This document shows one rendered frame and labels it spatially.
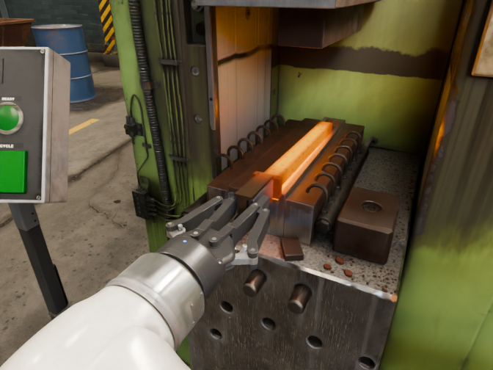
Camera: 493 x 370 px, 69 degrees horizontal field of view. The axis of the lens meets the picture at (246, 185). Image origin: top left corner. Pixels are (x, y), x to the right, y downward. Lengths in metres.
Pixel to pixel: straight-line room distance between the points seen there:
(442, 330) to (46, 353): 0.73
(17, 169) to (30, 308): 1.33
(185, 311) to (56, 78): 0.55
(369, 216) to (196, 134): 0.41
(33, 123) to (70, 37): 4.38
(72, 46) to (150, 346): 4.90
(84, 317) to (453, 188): 0.57
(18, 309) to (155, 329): 1.72
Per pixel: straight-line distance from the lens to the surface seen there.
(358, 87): 0.99
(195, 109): 0.79
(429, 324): 0.87
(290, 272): 0.59
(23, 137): 0.75
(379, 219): 0.59
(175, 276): 0.35
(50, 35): 5.10
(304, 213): 0.59
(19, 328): 1.94
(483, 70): 0.61
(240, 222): 0.46
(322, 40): 0.60
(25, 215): 0.96
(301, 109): 1.05
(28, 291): 2.11
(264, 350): 0.75
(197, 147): 0.82
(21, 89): 0.77
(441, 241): 0.74
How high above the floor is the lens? 1.29
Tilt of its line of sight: 29 degrees down
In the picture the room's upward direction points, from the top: straight up
